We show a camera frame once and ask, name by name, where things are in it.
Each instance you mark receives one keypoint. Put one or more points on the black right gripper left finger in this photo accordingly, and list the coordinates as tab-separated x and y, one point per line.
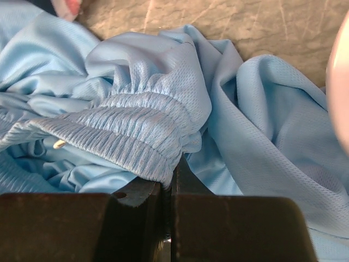
126	225

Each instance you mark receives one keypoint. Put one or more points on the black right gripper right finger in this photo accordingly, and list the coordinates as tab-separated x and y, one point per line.
209	227

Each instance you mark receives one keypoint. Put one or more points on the light blue shorts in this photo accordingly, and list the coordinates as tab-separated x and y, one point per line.
82	115

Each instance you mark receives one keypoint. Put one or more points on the pink floral shorts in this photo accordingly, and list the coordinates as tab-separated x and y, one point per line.
67	9

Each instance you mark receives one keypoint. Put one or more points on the white plastic laundry basket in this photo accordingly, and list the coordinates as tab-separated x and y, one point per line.
337	87

